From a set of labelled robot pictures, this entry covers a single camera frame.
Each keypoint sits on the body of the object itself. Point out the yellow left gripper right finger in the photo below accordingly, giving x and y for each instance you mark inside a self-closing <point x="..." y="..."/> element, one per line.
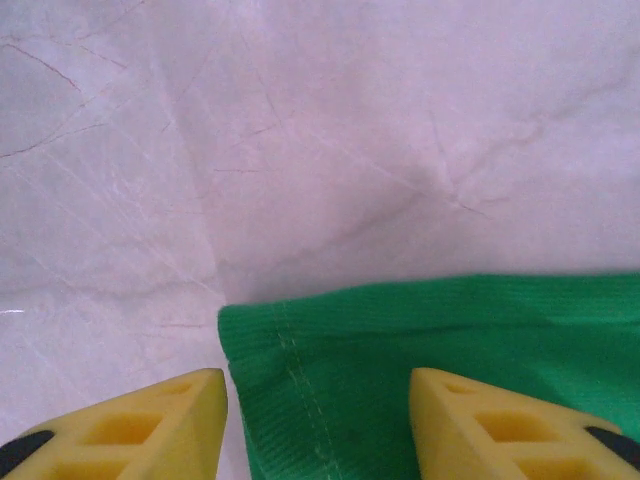
<point x="490" y="430"/>

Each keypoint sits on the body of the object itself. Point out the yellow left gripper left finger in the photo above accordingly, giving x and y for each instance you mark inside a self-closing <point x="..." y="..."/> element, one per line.
<point x="150" y="435"/>

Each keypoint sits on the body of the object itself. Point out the green tank top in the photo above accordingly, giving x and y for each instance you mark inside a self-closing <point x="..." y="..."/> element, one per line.
<point x="450" y="340"/>

